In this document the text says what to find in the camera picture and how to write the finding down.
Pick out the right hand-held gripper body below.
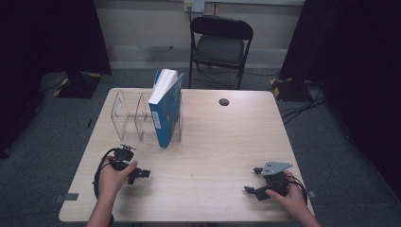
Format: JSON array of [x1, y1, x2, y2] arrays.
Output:
[[260, 161, 293, 197]]

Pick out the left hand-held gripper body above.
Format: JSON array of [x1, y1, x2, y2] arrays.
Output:
[[111, 144, 137, 173]]

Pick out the clear acrylic book rack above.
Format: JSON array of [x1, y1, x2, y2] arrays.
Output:
[[110, 90, 184, 144]]

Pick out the blue book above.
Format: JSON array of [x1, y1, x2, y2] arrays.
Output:
[[148, 68, 185, 149]]

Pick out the person's right hand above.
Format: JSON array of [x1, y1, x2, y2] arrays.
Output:
[[266, 171, 308, 218]]

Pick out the person's left hand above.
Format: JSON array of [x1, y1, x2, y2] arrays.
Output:
[[97, 157, 139, 200]]

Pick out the black stand base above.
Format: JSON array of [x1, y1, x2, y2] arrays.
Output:
[[53, 70, 103, 99], [269, 77, 316, 102]]

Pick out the black folding chair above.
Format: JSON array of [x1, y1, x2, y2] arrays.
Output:
[[188, 14, 254, 91]]

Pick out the black curtain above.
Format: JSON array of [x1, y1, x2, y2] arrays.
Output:
[[0, 0, 113, 159], [278, 0, 401, 200]]

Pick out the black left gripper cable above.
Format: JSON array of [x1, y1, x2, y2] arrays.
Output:
[[93, 148, 118, 227]]

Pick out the black floor cables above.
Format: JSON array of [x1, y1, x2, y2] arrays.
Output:
[[279, 79, 327, 126]]

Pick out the white wall socket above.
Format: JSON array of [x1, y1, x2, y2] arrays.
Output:
[[183, 0, 206, 13]]

